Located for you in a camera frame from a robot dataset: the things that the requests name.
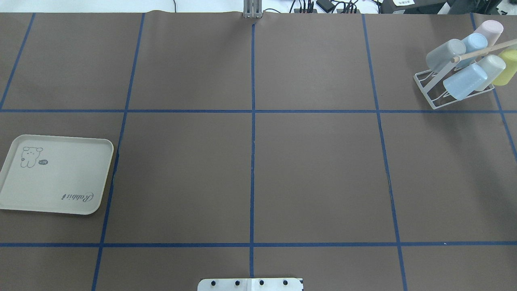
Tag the grey cup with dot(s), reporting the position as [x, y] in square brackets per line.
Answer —
[442, 55]

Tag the light blue cup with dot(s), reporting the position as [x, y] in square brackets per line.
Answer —
[461, 84]

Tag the pink cup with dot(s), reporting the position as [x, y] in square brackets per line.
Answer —
[491, 30]

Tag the yellow cup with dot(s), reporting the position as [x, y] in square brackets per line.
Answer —
[509, 56]

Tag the white cream cup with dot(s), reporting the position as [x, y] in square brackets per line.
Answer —
[493, 66]

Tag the cream serving tray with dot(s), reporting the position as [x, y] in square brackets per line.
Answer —
[55, 174]

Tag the aluminium frame post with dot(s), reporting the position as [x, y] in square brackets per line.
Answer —
[252, 9]

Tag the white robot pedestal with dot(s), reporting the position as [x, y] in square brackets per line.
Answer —
[251, 284]

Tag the white wire cup rack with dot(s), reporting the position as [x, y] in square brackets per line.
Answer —
[430, 83]

